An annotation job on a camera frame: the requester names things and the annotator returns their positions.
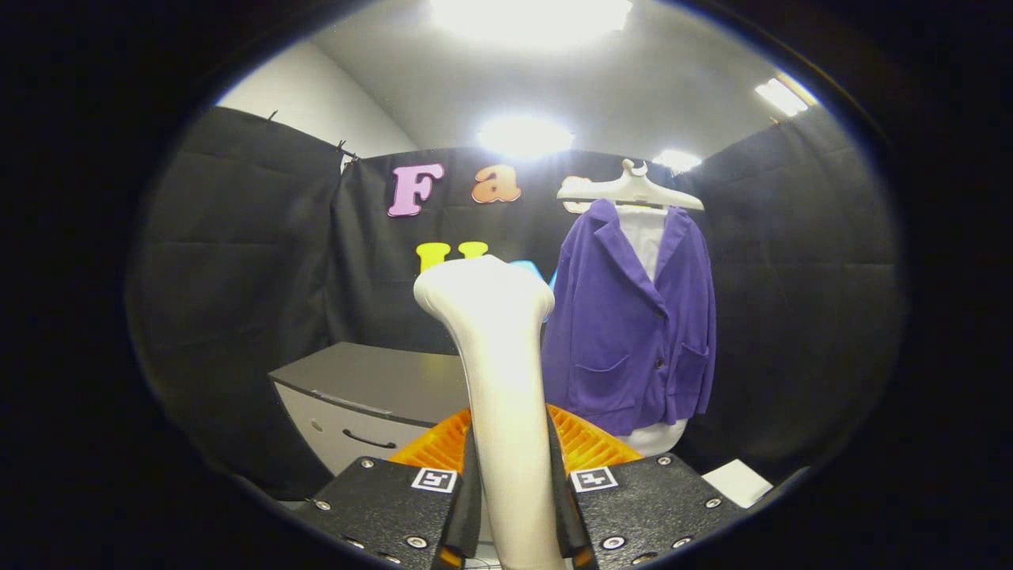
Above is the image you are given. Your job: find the white garment steamer head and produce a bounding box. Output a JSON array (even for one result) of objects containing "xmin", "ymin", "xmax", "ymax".
[{"xmin": 413, "ymin": 255, "xmax": 567, "ymax": 570}]

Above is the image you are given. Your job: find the white clothes hanger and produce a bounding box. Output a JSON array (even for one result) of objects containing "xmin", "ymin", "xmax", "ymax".
[{"xmin": 556, "ymin": 158, "xmax": 705, "ymax": 212}]

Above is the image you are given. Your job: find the grey cabinet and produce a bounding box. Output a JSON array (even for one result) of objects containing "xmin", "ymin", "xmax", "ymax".
[{"xmin": 269, "ymin": 342, "xmax": 476, "ymax": 496}]

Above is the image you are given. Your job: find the large round ceiling light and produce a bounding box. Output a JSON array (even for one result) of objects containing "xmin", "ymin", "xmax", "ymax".
[{"xmin": 431, "ymin": 0, "xmax": 634, "ymax": 50}]

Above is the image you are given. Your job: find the dark cabinet drawer handle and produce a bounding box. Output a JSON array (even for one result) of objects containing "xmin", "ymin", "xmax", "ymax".
[{"xmin": 342, "ymin": 428, "xmax": 397, "ymax": 450}]

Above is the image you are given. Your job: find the purple jacket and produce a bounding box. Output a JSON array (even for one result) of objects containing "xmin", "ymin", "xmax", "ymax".
[{"xmin": 541, "ymin": 198, "xmax": 717, "ymax": 438}]

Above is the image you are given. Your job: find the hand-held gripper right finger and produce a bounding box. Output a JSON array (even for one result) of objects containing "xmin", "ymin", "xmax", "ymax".
[{"xmin": 542, "ymin": 402, "xmax": 745, "ymax": 567}]

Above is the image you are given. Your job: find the black backdrop cloth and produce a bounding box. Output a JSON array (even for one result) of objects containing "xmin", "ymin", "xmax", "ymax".
[{"xmin": 127, "ymin": 105, "xmax": 907, "ymax": 501}]

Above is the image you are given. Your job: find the white undershirt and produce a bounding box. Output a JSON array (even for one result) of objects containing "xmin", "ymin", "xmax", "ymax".
[{"xmin": 616, "ymin": 204, "xmax": 689, "ymax": 458}]

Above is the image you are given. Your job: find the white flat board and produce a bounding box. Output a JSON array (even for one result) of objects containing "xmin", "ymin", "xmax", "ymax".
[{"xmin": 702, "ymin": 459, "xmax": 773, "ymax": 508}]

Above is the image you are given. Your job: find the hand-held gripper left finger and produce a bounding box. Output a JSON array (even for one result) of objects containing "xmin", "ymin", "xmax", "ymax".
[{"xmin": 294, "ymin": 408, "xmax": 482, "ymax": 570}]

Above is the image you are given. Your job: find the rectangular ceiling light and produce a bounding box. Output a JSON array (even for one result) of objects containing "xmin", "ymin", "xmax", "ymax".
[
  {"xmin": 754, "ymin": 77, "xmax": 810, "ymax": 118},
  {"xmin": 653, "ymin": 149, "xmax": 703, "ymax": 174},
  {"xmin": 477, "ymin": 117, "xmax": 575, "ymax": 158}
]

